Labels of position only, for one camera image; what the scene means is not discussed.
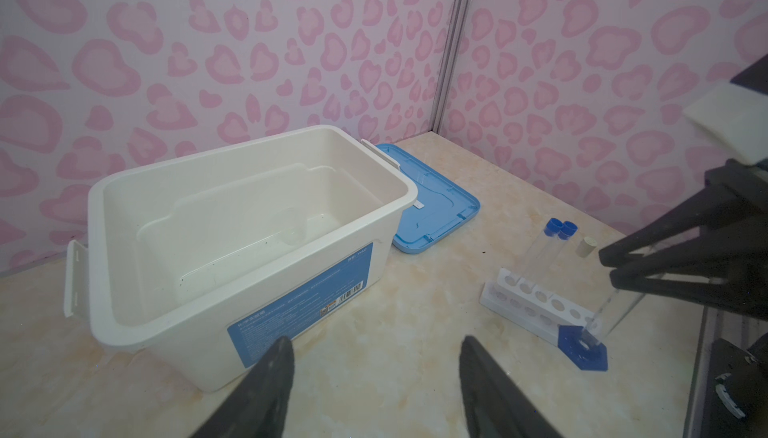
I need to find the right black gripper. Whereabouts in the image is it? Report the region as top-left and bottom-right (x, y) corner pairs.
(599, 159), (767, 321)

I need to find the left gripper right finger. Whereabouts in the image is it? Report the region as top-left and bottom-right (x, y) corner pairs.
(459, 335), (561, 438)

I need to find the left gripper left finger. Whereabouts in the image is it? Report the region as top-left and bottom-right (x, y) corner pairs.
(192, 336), (295, 438)

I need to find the blue base graduated cylinder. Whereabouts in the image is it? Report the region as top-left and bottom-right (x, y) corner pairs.
(557, 289), (645, 372)

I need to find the blue capped test tube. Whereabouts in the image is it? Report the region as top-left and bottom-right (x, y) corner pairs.
(514, 218), (563, 280)
(527, 221), (578, 284)

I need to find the white test tube rack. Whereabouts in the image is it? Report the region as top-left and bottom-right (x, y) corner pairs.
(480, 268), (594, 346)

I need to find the white plastic storage bin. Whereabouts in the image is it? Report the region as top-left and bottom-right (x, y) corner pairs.
(63, 125), (418, 392)

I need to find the blue plastic bin lid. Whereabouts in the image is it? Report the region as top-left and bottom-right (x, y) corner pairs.
(377, 144), (481, 254)

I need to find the aluminium mounting rail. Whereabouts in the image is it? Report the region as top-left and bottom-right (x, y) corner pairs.
(683, 308), (767, 437)

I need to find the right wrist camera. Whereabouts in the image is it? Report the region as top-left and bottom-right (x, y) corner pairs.
(683, 55), (767, 165)

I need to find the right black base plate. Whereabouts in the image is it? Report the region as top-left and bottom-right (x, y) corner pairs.
(701, 335), (767, 438)

